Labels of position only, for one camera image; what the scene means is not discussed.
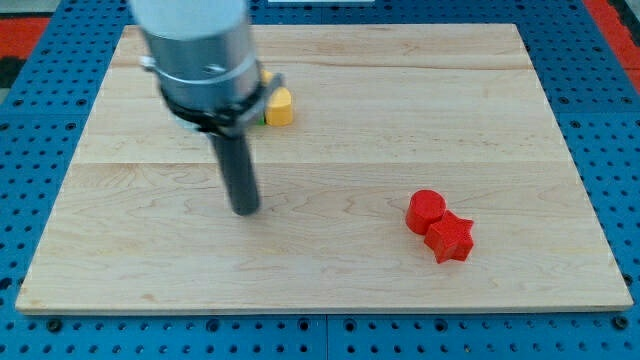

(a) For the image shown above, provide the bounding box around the light wooden board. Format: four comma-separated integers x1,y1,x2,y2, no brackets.
16,24,633,315

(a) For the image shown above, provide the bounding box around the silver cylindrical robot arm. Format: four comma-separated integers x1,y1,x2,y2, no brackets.
129,0,283,216

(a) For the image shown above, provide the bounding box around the red circle block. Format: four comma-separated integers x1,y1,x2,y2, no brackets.
405,189,446,235

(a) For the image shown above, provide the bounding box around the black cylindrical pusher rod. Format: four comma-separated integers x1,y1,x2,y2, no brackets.
208,134,260,216

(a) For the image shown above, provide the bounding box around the yellow heart block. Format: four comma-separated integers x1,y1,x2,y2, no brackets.
264,87,294,127

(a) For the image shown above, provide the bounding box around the red star block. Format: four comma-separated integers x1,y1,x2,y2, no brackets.
424,210,474,264

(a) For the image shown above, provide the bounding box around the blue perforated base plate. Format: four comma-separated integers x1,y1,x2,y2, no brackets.
1,0,639,359

